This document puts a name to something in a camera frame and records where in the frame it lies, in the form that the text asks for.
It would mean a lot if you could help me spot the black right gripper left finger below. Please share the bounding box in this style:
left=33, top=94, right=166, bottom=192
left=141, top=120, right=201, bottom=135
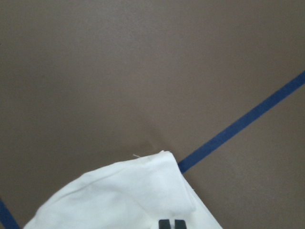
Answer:
left=158, top=219, right=171, bottom=229

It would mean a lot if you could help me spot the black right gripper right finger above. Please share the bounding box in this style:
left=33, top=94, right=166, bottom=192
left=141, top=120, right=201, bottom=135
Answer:
left=174, top=219, right=187, bottom=229

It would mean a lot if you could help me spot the white long-sleeve printed shirt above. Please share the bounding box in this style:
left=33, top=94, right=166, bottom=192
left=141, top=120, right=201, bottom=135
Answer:
left=25, top=151, right=220, bottom=229

